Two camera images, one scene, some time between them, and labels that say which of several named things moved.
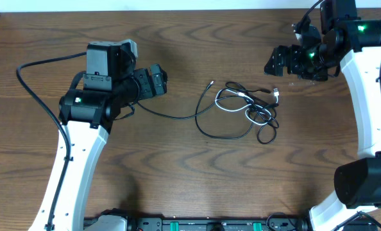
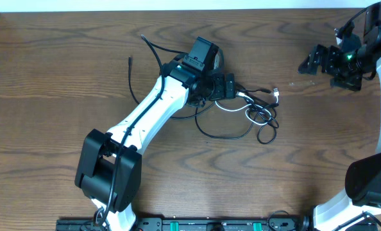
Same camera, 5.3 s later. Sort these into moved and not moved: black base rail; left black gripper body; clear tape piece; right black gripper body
Moved: right black gripper body; left black gripper body
Not moved: black base rail; clear tape piece
